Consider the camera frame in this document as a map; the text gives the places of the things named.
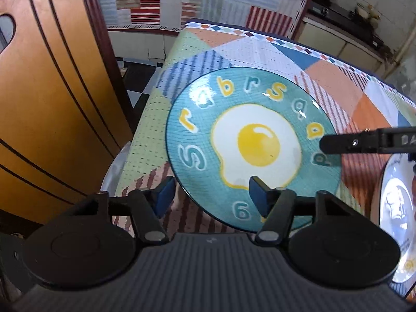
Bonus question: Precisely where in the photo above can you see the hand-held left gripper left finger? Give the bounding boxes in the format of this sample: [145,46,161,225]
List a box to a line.
[70,175,176,246]

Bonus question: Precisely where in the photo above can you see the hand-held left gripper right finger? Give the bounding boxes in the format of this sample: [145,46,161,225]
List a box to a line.
[249,175,350,248]

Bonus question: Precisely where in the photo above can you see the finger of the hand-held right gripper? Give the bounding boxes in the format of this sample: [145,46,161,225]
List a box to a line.
[319,127,382,155]

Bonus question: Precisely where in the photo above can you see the white printed plate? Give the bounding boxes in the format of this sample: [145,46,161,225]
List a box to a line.
[379,153,416,285]

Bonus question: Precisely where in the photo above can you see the teal fried egg plate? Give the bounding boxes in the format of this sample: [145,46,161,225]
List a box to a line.
[165,67,342,233]

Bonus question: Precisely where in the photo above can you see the beige kitchen cabinet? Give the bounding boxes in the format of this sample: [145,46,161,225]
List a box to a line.
[298,16,388,79]

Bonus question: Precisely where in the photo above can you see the patchwork tablecloth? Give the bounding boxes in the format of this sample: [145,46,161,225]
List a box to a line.
[112,21,416,300]

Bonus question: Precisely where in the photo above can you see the black gas stove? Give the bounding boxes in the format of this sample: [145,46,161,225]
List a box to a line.
[308,0,385,49]

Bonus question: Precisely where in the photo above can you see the pale yellow kitchenware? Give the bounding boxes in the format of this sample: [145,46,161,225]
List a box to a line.
[354,3,381,21]

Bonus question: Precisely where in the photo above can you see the orange wooden chair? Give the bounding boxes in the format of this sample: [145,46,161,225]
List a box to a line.
[0,0,134,225]

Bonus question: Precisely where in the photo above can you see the striped patchwork cloth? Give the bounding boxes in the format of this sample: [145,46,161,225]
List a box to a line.
[94,0,310,38]

